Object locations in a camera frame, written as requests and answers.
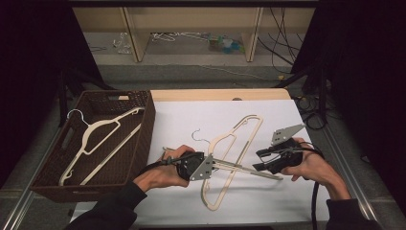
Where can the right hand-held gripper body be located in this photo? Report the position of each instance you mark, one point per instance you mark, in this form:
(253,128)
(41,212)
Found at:
(287,156)

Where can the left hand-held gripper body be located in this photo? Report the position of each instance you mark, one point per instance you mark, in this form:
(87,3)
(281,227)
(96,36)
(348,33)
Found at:
(194,166)

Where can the brown wicker basket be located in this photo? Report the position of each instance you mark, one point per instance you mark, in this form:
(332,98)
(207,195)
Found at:
(134,150)

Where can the person's right hand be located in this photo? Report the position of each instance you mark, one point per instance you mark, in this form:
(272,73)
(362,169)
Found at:
(316,169)

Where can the person's left hand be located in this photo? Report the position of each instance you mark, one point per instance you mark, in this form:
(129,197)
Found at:
(159,175)

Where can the black stand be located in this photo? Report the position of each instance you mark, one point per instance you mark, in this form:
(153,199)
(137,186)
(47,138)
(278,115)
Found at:
(320,92)
(73,83)

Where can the black curtain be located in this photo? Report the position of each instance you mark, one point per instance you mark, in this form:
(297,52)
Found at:
(28,80)
(367,80)

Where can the colourful toy blocks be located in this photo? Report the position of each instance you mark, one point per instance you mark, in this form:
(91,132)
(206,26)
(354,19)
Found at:
(226,44)

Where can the clear plastic wrapper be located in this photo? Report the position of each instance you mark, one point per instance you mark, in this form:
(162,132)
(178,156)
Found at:
(123,43)

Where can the beige wooden desk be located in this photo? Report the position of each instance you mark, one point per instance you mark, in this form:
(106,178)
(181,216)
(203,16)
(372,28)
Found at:
(191,19)

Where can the aluminium frame rail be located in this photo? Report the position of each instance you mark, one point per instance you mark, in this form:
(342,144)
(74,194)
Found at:
(351,172)
(22,204)

